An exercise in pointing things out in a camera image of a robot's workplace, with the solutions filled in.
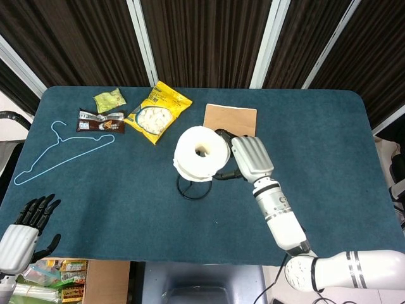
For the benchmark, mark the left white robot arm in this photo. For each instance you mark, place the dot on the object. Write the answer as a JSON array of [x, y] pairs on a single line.
[[4, 286]]

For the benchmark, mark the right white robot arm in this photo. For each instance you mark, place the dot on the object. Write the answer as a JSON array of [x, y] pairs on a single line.
[[280, 218]]

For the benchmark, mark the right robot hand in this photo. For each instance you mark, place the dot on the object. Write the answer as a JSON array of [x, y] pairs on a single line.
[[251, 155]]

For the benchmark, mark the bundle of white sticks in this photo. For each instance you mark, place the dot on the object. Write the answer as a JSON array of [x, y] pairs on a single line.
[[34, 293]]

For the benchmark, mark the dark brown snack packet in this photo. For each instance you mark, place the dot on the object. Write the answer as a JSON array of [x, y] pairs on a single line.
[[95, 125]]

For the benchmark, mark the red gold snack packet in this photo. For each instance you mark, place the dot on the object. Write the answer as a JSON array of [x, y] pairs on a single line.
[[73, 295]]

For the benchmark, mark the clear plastic bag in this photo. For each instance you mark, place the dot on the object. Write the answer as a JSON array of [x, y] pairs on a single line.
[[41, 275]]

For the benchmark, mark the green gold snack packet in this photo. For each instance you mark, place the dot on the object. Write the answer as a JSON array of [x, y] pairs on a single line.
[[73, 265]]

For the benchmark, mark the white toilet paper roll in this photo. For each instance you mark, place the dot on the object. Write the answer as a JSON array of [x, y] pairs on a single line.
[[190, 158]]

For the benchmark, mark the teal table cloth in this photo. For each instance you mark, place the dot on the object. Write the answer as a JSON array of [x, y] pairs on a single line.
[[126, 206]]

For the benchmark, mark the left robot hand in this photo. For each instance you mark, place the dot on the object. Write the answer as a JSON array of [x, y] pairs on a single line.
[[16, 244]]

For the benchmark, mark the dark brown pleated curtain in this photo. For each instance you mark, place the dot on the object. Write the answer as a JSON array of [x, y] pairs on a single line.
[[205, 41]]

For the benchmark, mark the yellow snack bag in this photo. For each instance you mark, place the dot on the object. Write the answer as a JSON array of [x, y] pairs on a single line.
[[155, 117]]

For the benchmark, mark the brown cardboard box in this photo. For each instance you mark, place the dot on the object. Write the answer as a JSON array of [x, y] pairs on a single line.
[[107, 282]]

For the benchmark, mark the white partition post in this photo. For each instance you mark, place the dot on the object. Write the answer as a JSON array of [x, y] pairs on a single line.
[[142, 41], [390, 118], [330, 44], [269, 44], [22, 68]]

